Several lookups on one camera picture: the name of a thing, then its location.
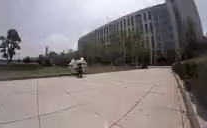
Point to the row of slender trees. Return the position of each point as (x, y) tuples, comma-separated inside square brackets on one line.
[(124, 50)]

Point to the pale concrete slab pavement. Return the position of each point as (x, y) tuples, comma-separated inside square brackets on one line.
[(101, 96)]

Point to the large grey glass building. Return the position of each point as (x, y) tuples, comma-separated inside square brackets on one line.
[(141, 30)]

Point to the row of low bushes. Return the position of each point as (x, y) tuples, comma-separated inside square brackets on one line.
[(52, 59)]

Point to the grass strip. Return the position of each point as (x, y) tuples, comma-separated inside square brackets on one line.
[(31, 71)]

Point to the grey concrete kerb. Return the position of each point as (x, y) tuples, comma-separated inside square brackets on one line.
[(187, 101)]

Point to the green hedge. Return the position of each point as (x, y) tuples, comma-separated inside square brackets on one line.
[(198, 71)]

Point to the tall dark tree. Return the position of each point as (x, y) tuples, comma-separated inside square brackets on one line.
[(9, 45)]

